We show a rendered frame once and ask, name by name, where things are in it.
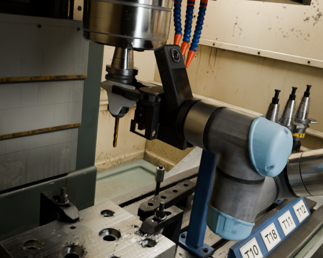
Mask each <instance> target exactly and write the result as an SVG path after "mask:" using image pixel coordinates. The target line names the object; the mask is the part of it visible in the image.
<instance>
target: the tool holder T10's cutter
mask: <svg viewBox="0 0 323 258"><path fill-rule="evenodd" d="M118 125H119V118H115V126H114V136H113V137H114V139H113V147H116V145H117V136H118Z"/></svg>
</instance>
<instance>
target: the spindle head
mask: <svg viewBox="0 0 323 258"><path fill-rule="evenodd" d="M247 1H258V2H269V3H280V4H291V5H302V6H307V5H305V4H302V0H247Z"/></svg>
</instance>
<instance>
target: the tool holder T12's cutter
mask: <svg viewBox="0 0 323 258"><path fill-rule="evenodd" d="M300 147H301V142H300V141H296V140H293V146H292V150H291V151H294V150H296V152H298V151H300Z"/></svg>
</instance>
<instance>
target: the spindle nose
mask: <svg viewBox="0 0 323 258"><path fill-rule="evenodd" d="M173 1H174V0H84V7H83V23H82V28H83V38H84V39H85V40H86V41H89V42H93V43H96V44H101V45H106V46H112V47H119V48H126V49H136V50H148V51H154V50H155V49H156V48H158V47H160V46H163V45H166V44H167V40H168V38H169V31H170V23H171V16H172V12H171V10H172V8H173Z"/></svg>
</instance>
